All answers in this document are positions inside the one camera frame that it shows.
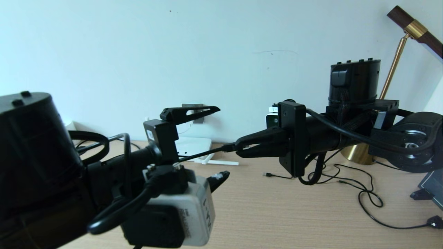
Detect thick black cable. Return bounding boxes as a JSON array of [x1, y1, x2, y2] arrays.
[[178, 145, 239, 162]]

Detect dark framed panel on stand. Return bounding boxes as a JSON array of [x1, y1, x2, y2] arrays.
[[410, 169, 443, 211]]

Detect brass desk lamp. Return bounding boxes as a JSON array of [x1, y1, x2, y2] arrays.
[[341, 5, 443, 165]]

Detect light grey wrist camera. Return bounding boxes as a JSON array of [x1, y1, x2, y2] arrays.
[[145, 175, 216, 247], [266, 105, 281, 129]]

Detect grey wall socket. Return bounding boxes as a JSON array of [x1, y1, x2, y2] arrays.
[[182, 104, 204, 124]]

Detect black cable silver tip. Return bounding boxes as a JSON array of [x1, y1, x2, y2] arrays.
[[307, 163, 375, 191]]

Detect black charging cables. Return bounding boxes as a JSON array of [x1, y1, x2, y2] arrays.
[[358, 188, 443, 229]]

